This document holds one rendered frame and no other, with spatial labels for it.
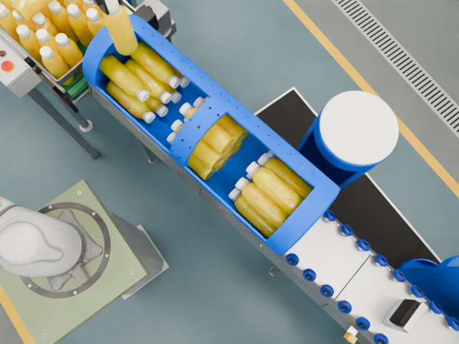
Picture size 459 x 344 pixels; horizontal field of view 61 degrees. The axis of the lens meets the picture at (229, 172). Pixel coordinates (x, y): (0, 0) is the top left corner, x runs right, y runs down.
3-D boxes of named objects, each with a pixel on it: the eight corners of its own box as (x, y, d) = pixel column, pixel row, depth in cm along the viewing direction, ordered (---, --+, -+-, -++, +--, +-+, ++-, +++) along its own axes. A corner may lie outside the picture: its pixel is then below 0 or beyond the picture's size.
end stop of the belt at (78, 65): (61, 85, 146) (59, 81, 143) (60, 84, 146) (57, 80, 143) (139, 18, 154) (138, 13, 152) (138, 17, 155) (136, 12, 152)
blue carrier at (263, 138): (275, 256, 134) (285, 258, 106) (100, 95, 147) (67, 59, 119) (328, 195, 137) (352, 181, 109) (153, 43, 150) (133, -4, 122)
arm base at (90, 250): (64, 302, 116) (57, 304, 111) (20, 246, 120) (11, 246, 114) (113, 261, 119) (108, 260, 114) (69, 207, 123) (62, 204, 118)
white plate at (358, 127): (333, 79, 141) (332, 81, 142) (309, 147, 134) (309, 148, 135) (407, 106, 139) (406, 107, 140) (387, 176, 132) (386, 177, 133)
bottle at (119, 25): (143, 46, 118) (130, 7, 101) (126, 60, 117) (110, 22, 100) (128, 32, 119) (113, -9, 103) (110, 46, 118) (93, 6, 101)
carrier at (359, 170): (288, 153, 227) (272, 198, 219) (331, 80, 142) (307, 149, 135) (335, 170, 225) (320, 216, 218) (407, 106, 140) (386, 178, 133)
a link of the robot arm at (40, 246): (67, 284, 112) (31, 289, 91) (10, 261, 113) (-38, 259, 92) (92, 232, 116) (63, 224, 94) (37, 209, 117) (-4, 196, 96)
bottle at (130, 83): (102, 53, 128) (139, 87, 125) (116, 52, 134) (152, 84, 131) (95, 70, 132) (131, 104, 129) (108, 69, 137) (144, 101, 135)
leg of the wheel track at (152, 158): (152, 165, 237) (131, 127, 177) (146, 159, 238) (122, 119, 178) (159, 158, 239) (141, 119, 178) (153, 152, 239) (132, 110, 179)
